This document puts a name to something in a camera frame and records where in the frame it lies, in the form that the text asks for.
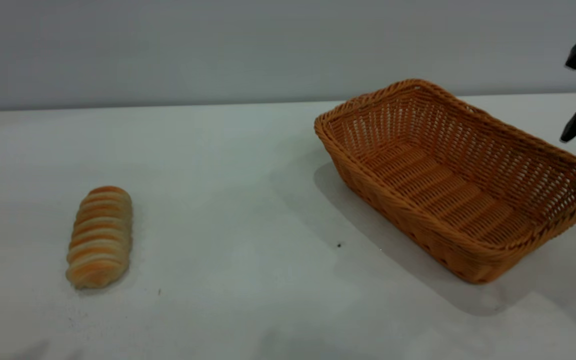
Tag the striped orange cream bread roll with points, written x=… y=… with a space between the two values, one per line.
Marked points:
x=100 y=240

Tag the orange woven wicker basket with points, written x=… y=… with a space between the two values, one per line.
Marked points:
x=443 y=190

